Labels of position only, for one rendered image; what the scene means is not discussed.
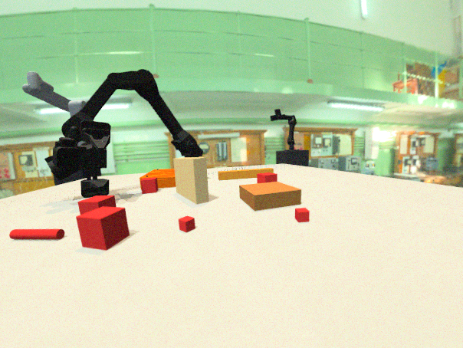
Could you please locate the red cylinder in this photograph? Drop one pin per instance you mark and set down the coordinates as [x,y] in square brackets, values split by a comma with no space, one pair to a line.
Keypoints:
[37,234]

